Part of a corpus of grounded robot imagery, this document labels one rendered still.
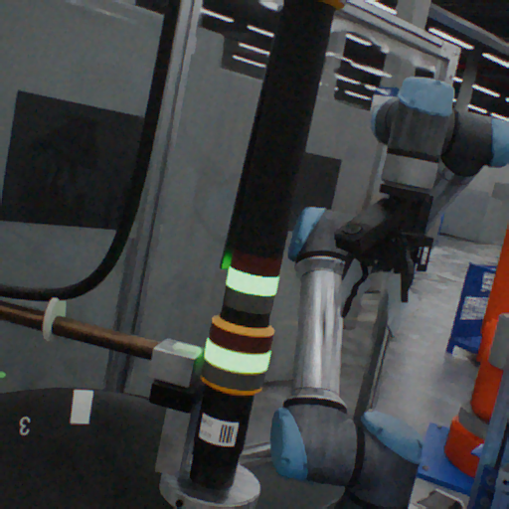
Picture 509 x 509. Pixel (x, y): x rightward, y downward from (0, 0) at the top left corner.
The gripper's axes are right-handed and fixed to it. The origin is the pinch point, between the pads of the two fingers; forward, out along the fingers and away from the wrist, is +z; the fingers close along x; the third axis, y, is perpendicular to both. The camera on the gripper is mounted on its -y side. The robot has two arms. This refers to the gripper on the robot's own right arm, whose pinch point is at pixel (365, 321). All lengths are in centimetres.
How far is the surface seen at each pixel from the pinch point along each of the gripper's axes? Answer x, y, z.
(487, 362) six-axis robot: 119, 307, 75
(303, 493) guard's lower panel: 46, 57, 64
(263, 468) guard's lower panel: 46, 39, 54
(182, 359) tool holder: -23, -54, -7
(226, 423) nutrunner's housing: -26, -52, -3
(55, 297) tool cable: -14, -59, -8
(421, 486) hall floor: 121, 269, 148
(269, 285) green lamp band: -27, -51, -13
